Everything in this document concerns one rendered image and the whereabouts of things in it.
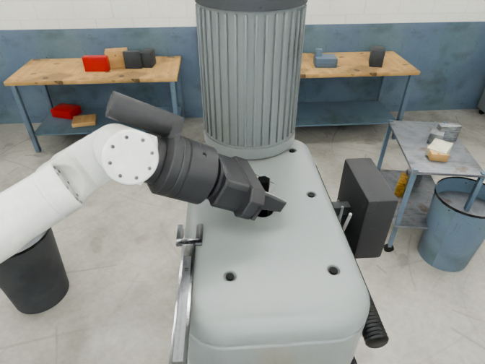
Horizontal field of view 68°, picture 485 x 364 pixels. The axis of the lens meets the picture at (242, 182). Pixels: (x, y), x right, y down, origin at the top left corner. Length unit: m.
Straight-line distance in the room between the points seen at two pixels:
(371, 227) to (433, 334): 2.02
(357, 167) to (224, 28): 0.58
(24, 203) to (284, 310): 0.33
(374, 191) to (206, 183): 0.58
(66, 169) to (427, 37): 5.24
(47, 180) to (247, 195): 0.25
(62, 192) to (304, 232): 0.35
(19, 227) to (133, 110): 0.19
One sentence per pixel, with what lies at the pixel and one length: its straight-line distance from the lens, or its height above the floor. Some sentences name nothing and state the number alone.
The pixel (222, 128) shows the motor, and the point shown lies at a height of 1.95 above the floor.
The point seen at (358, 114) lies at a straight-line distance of 4.94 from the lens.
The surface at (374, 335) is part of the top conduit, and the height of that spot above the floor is 1.81.
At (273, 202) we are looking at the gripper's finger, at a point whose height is 1.93.
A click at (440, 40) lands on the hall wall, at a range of 5.63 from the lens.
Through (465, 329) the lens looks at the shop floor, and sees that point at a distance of 3.09.
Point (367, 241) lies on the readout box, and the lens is 1.04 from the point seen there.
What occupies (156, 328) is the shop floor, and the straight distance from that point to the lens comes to 2.75.
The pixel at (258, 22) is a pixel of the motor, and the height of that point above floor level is 2.15.
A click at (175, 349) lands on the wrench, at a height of 1.90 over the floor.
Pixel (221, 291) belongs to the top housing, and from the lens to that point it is 0.50.
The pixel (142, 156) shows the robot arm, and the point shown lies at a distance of 0.44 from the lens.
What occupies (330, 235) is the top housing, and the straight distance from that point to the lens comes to 0.58.
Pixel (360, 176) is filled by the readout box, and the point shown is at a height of 1.72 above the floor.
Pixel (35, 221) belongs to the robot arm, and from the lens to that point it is 0.48.
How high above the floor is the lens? 2.29
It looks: 36 degrees down
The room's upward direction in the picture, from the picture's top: straight up
